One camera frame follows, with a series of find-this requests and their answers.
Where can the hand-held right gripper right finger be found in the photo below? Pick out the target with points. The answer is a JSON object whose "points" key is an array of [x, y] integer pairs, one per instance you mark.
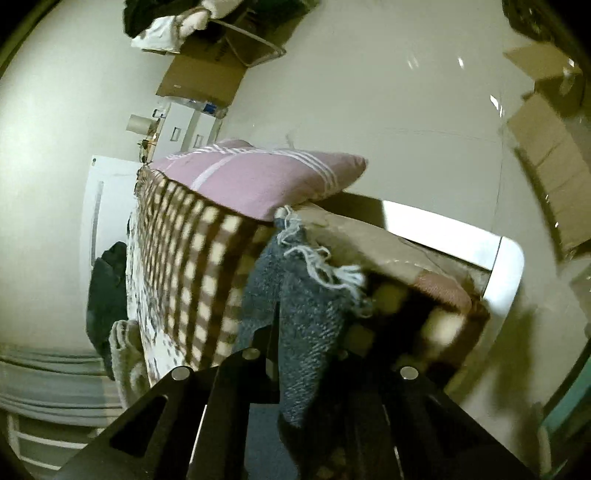
{"points": [[369, 369]]}

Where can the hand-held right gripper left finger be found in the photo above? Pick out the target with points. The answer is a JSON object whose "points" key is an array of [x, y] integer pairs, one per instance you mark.
{"points": [[258, 339]]}

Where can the grey fringed knit cloth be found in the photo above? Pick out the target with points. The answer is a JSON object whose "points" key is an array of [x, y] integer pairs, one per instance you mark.
{"points": [[304, 323]]}

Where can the brown checkered blanket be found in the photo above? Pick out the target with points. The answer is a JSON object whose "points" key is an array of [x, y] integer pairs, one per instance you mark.
{"points": [[194, 267]]}

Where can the beige patchwork bedspread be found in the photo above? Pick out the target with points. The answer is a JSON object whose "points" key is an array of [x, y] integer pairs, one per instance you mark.
{"points": [[397, 258]]}

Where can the white floral sheet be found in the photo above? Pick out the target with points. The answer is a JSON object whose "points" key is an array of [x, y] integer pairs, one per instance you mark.
{"points": [[138, 304]]}

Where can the cream knit cloth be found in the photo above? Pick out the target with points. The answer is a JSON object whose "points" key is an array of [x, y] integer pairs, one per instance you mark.
{"points": [[124, 355]]}

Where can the dark cloth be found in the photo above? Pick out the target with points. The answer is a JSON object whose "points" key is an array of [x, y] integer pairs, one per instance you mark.
{"points": [[107, 300]]}

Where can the pink striped cloth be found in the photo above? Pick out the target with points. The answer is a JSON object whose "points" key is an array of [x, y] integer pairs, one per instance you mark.
{"points": [[258, 182]]}

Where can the white door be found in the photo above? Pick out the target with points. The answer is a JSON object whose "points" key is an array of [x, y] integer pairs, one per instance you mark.
{"points": [[99, 207]]}

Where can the white drawer cabinet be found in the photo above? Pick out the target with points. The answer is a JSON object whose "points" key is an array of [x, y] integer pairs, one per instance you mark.
{"points": [[189, 127]]}

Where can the paper roll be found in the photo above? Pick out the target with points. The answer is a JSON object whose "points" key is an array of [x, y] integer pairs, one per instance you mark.
{"points": [[137, 124]]}

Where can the flattened cardboard box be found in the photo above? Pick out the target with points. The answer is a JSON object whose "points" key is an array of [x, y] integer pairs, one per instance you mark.
{"points": [[203, 74]]}

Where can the cardboard boxes at right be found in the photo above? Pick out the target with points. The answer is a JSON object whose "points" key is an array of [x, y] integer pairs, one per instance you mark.
{"points": [[549, 152]]}

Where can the pile of clothes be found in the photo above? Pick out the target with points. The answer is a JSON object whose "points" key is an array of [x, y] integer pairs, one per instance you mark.
{"points": [[171, 21]]}

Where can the white bed frame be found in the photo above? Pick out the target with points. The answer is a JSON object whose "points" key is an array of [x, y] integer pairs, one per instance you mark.
{"points": [[443, 235]]}

